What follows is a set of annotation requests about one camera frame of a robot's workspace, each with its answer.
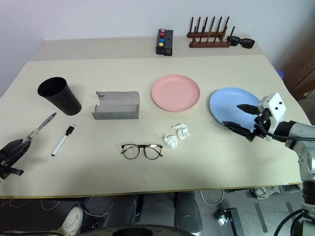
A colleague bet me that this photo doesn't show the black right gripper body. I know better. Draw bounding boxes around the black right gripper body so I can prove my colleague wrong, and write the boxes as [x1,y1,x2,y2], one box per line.
[250,108,273,142]

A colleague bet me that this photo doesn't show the tortoiseshell round eyeglasses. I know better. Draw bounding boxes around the tortoiseshell round eyeglasses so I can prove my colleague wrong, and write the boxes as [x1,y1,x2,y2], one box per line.
[120,143,164,161]

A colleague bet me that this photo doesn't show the brown wooden peg rack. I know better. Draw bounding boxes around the brown wooden peg rack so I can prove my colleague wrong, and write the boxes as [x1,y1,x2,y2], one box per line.
[187,16,236,49]

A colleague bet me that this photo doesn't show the black sunglasses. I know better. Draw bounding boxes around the black sunglasses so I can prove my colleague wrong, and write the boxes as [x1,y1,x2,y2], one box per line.
[226,35,256,50]

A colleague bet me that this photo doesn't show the grey sneaker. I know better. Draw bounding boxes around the grey sneaker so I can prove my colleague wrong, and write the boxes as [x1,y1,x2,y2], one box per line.
[252,186,277,200]

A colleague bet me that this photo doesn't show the white marker with black cap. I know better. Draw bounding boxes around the white marker with black cap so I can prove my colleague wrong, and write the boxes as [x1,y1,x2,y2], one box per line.
[51,124,77,157]

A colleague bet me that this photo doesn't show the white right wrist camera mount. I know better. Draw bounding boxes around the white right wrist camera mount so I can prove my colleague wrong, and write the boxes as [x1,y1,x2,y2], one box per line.
[257,92,287,142]

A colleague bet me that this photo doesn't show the black plastic cup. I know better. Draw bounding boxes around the black plastic cup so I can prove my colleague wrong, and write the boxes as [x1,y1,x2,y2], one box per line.
[37,77,83,116]

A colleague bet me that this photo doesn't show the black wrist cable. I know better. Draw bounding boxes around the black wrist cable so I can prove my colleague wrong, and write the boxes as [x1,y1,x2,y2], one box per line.
[257,121,315,143]

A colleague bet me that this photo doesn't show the pink plastic plate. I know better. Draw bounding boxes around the pink plastic plate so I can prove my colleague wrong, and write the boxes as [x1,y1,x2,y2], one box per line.
[151,75,201,114]

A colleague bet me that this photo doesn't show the black and silver pen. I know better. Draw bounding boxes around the black and silver pen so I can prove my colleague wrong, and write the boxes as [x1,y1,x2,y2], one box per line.
[26,112,58,145]

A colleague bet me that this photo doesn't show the brown wooden cabinet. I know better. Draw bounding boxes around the brown wooden cabinet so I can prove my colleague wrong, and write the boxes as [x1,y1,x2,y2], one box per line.
[279,36,315,100]

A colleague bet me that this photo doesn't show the white sneaker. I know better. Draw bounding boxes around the white sneaker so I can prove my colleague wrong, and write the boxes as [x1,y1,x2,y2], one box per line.
[58,206,85,236]

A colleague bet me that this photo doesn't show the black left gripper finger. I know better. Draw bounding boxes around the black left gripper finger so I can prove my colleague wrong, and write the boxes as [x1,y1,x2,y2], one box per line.
[0,139,27,158]
[7,142,32,165]

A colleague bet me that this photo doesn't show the black lower body cable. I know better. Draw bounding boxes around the black lower body cable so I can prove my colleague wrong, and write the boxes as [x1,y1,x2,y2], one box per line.
[279,208,306,236]

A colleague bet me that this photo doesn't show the dark rounded shape with grey rim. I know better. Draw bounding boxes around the dark rounded shape with grey rim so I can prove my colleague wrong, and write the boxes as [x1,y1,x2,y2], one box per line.
[80,224,195,236]

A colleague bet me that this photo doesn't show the light blue plastic plate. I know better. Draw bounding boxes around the light blue plastic plate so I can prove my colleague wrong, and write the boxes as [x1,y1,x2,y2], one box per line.
[209,87,262,131]

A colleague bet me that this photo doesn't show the white floor cable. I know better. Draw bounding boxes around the white floor cable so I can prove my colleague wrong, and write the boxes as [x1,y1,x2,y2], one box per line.
[200,188,225,207]

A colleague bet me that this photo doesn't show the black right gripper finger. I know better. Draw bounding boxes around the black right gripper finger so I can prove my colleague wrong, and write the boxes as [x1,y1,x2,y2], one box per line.
[222,120,254,142]
[236,104,260,117]

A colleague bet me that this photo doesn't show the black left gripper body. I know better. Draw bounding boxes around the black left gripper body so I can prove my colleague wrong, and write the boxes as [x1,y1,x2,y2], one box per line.
[0,156,25,180]

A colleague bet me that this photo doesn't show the crumpled white tissue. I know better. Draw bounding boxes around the crumpled white tissue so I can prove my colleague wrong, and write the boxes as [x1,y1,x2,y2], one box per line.
[163,133,180,150]
[172,123,191,141]

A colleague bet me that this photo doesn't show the black box with coloured buttons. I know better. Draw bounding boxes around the black box with coloured buttons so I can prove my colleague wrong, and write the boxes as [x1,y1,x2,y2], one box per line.
[156,29,167,56]

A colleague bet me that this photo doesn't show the grey metal tray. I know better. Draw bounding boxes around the grey metal tray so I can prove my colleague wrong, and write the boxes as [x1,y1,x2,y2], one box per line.
[91,90,141,121]

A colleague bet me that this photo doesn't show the black caster stand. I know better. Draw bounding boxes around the black caster stand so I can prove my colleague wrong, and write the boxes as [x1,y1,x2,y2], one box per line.
[216,207,244,236]

